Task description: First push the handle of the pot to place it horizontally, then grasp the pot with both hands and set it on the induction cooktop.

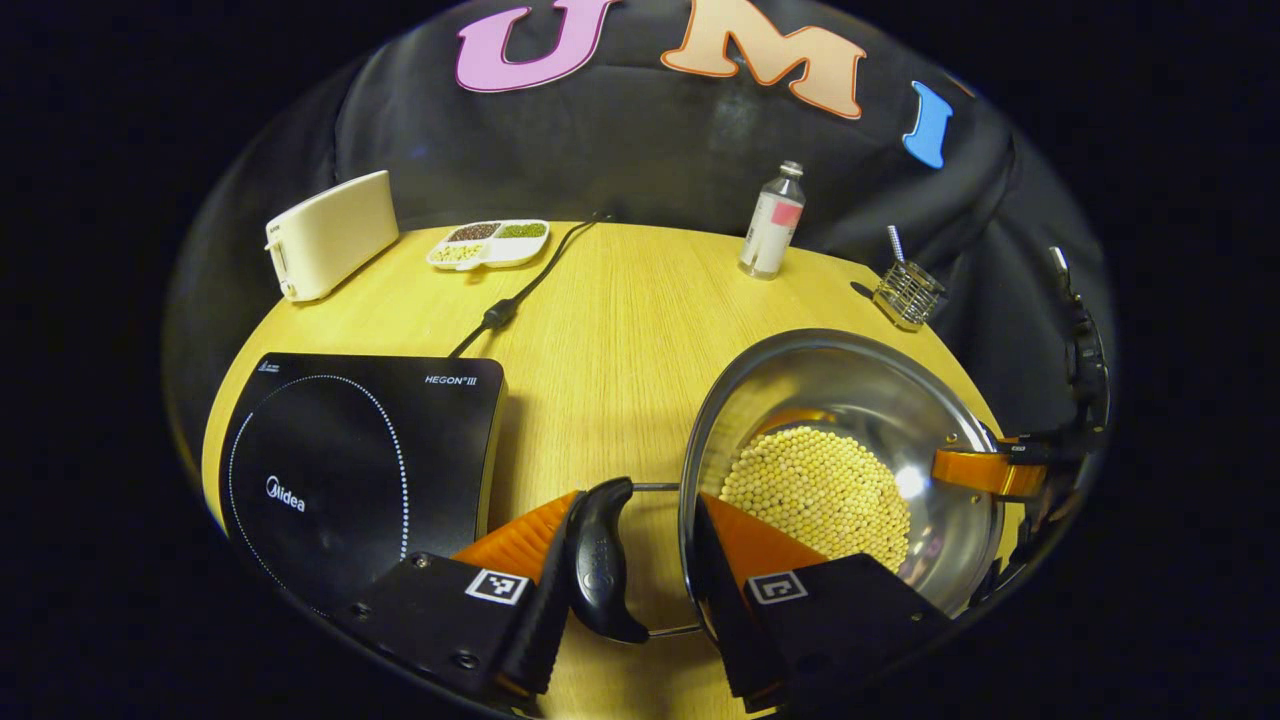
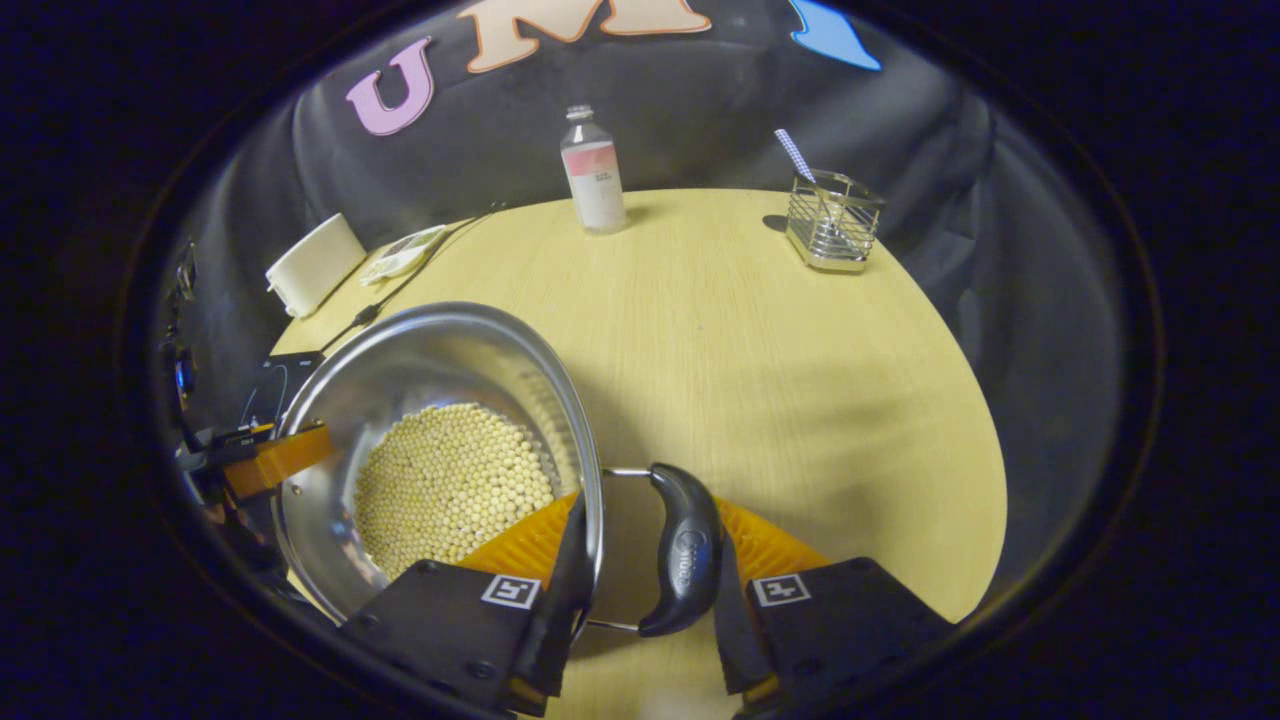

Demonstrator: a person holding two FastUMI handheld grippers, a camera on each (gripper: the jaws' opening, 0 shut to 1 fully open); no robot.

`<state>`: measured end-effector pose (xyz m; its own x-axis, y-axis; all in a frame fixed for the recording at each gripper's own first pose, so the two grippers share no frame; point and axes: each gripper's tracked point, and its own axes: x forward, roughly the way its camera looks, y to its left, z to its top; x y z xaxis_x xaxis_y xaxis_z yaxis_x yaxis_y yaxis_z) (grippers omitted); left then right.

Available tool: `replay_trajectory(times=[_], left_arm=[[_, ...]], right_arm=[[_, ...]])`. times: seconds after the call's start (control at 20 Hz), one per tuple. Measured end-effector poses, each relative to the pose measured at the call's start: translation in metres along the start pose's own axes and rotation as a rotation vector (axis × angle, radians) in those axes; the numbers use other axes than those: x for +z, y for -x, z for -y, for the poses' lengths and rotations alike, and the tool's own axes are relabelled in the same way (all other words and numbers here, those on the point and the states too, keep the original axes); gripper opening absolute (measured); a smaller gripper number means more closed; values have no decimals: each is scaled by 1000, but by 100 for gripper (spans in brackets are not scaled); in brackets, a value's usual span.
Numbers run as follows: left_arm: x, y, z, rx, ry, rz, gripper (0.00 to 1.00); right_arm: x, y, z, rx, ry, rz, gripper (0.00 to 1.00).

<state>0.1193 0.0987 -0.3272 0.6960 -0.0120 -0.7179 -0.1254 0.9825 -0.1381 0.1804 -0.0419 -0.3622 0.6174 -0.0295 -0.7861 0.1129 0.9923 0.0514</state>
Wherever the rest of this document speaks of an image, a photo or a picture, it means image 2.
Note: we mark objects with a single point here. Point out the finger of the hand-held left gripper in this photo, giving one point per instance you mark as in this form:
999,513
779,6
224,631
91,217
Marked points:
285,460

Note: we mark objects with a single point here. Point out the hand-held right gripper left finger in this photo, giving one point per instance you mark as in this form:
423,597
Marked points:
545,640

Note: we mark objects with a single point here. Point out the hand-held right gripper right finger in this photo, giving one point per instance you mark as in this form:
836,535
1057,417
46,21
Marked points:
740,640

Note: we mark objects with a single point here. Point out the black induction cooktop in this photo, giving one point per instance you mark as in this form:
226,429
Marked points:
290,380

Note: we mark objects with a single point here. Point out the stainless steel pot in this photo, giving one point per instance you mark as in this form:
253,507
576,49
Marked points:
400,370

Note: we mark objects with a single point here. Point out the pile of yellow soybeans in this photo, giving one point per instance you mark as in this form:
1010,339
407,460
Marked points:
450,485

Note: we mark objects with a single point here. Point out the white toaster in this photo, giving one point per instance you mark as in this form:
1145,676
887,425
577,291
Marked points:
315,265

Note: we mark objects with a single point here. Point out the white divided dish of grains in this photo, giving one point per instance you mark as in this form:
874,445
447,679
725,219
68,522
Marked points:
405,255

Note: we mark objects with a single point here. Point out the clear bottle with pink label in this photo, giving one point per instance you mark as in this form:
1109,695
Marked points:
595,185

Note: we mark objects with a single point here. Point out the striped drinking straw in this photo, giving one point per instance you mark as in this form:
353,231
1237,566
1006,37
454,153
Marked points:
795,153

